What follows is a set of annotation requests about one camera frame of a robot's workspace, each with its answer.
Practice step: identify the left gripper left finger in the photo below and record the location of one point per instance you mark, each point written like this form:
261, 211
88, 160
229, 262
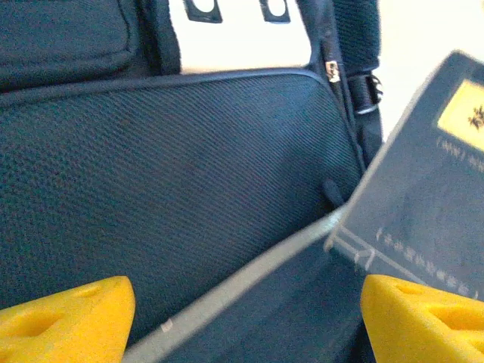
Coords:
56, 325

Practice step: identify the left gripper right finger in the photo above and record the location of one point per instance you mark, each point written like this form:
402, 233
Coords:
427, 329

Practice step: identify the navy book with yellow label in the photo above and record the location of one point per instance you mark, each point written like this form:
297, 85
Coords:
423, 189

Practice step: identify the navy blue backpack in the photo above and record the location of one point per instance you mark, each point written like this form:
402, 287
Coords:
170, 170

